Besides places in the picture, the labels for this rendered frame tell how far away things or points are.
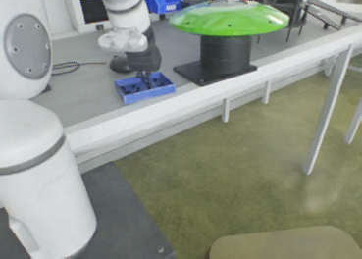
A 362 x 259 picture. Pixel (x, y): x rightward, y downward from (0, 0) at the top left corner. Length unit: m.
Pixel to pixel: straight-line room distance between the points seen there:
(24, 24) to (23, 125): 0.11
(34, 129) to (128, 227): 0.21
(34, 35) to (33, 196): 0.17
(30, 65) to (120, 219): 0.28
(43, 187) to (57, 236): 0.08
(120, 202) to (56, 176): 0.17
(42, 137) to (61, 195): 0.08
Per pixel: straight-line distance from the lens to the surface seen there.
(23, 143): 0.29
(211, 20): 0.61
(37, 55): 0.26
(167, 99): 0.59
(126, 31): 0.49
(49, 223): 0.36
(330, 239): 0.74
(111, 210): 0.45
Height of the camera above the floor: 1.19
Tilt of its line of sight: 33 degrees down
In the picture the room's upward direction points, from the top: 3 degrees counter-clockwise
